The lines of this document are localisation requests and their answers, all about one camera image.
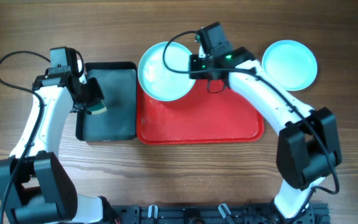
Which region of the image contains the black water tray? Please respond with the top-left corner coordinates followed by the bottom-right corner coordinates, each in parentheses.
top-left (76, 62), bottom-right (137, 141)

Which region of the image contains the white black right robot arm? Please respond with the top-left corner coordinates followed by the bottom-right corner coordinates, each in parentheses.
top-left (189, 47), bottom-right (342, 223)

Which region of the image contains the red plastic tray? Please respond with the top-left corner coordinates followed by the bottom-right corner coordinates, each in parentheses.
top-left (137, 80), bottom-right (264, 145)

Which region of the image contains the light blue plate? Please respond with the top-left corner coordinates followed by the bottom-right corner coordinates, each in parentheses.
top-left (262, 40), bottom-right (318, 91)

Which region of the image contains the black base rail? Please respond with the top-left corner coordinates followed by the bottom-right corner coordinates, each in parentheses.
top-left (105, 203), bottom-right (331, 224)

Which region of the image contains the yellow green sponge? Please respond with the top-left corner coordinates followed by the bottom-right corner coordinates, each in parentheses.
top-left (88, 100), bottom-right (107, 115)

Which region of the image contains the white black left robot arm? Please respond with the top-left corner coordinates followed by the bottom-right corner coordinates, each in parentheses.
top-left (0, 75), bottom-right (120, 223)

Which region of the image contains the mint green plate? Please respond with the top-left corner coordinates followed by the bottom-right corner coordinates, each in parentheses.
top-left (138, 42), bottom-right (195, 101)

